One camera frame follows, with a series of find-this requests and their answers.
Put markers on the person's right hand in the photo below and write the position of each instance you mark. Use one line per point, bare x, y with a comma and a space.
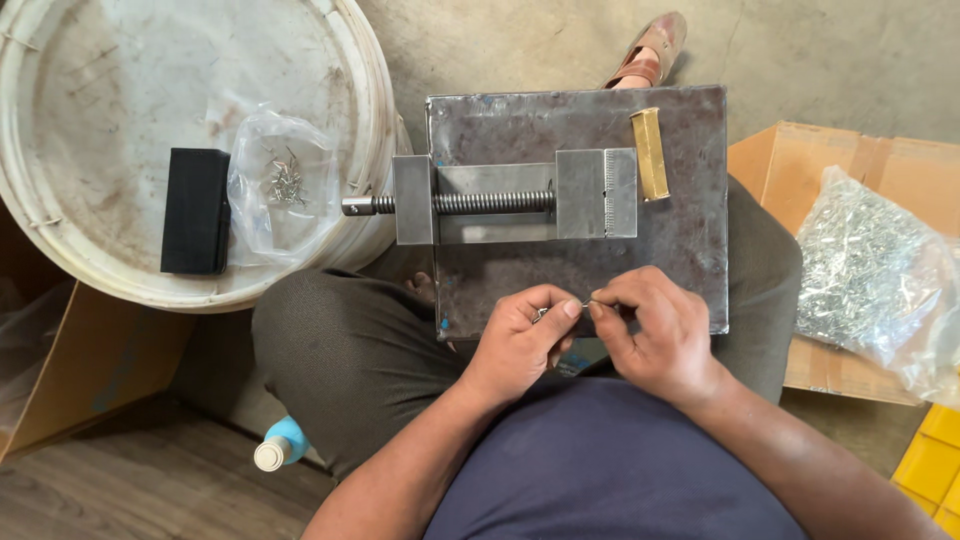
660, 337

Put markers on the person's foot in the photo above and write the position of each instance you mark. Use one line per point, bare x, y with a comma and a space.
637, 67

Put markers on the person's dark blue shirt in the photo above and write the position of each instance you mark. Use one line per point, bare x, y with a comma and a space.
600, 465

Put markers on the person's olive trousers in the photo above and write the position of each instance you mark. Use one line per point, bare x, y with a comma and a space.
352, 352

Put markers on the small clear plastic bag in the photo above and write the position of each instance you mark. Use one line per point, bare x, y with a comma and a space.
255, 217

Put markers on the person's left hand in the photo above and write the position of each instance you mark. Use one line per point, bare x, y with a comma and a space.
510, 345

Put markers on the square steel base plate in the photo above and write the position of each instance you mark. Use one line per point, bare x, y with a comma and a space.
675, 240

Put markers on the flat brown cardboard box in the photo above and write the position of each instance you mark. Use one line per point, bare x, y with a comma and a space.
97, 360

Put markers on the blue bottle with white cap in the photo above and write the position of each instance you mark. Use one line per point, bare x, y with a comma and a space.
283, 444

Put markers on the white plastic drum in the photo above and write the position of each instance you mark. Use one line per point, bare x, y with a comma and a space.
135, 90

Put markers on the brass bar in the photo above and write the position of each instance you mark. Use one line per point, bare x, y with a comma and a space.
649, 154

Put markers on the yellow plastic crate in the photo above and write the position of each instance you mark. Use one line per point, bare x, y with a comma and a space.
930, 469

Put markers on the steel bench vise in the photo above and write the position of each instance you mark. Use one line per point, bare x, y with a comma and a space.
585, 191

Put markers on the black rectangular box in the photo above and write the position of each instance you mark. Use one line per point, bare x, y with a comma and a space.
195, 211

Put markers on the open cardboard box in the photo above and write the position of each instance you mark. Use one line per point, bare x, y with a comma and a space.
780, 172

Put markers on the small bent metal clip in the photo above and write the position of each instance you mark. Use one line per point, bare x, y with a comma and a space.
539, 314

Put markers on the small heap of metal pins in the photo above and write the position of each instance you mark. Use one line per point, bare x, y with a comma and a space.
287, 182

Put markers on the brown leather sandal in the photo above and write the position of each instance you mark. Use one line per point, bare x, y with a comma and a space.
660, 45

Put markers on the large clear bag of pins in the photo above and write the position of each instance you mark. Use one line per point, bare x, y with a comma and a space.
870, 277

